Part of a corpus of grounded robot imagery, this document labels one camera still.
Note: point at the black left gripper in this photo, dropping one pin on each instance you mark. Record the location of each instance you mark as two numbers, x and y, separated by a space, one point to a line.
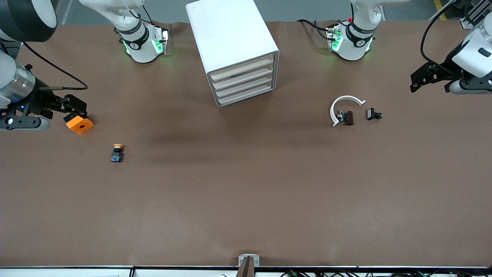
445 65

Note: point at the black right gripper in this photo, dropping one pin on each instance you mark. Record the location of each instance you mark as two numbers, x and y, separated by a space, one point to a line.
37 100

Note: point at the orange capped push button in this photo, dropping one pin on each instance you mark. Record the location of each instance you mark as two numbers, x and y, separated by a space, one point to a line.
117 154

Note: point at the white drawer holding button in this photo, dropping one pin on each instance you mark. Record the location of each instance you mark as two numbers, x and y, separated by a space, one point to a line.
242 68

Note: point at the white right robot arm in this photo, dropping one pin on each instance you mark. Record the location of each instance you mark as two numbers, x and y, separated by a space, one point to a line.
140 50

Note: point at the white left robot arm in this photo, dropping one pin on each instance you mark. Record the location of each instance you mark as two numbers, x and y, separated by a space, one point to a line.
351 48

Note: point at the orange cube with hole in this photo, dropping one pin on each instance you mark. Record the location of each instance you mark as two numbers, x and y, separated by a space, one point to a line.
81 126

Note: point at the white curved plastic part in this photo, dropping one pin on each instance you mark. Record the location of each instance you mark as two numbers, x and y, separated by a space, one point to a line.
333 107

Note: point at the brown table cover sheet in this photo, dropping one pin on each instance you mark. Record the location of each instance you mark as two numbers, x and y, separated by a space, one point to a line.
246 192

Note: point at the small black switch component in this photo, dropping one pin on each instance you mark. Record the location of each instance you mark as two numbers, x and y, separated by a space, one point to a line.
372 114

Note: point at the dark brown switch component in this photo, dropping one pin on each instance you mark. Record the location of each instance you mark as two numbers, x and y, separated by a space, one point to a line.
348 117

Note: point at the grey metal bracket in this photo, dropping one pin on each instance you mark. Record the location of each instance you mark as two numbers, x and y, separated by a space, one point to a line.
249 257

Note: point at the dark camera pole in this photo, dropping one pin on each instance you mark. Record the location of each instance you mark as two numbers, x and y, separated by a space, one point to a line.
246 269

